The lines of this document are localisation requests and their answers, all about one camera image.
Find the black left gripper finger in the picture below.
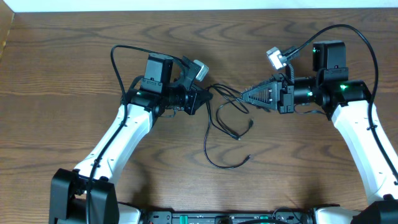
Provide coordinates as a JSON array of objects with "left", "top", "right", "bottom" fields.
[
  {"left": 195, "top": 98, "right": 210, "bottom": 110},
  {"left": 198, "top": 88, "right": 213, "bottom": 100}
]

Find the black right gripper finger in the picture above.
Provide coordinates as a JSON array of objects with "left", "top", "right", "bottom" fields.
[
  {"left": 242, "top": 78, "right": 277, "bottom": 95},
  {"left": 242, "top": 93, "right": 277, "bottom": 110}
]

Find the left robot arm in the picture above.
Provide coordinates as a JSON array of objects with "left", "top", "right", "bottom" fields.
[{"left": 49, "top": 53, "right": 212, "bottom": 223}]

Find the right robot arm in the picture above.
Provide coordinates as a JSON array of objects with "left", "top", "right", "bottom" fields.
[{"left": 242, "top": 40, "right": 397, "bottom": 223}]

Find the left camera cable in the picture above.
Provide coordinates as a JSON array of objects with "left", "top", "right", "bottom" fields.
[{"left": 85, "top": 45, "right": 184, "bottom": 224}]

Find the camera cable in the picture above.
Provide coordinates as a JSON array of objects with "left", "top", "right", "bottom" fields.
[
  {"left": 85, "top": 45, "right": 184, "bottom": 224},
  {"left": 292, "top": 24, "right": 398, "bottom": 186}
]

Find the right camera cable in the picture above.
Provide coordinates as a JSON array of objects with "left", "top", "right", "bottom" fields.
[{"left": 292, "top": 24, "right": 398, "bottom": 186}]

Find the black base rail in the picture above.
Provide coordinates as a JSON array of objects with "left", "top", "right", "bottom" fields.
[{"left": 137, "top": 207, "right": 316, "bottom": 224}]

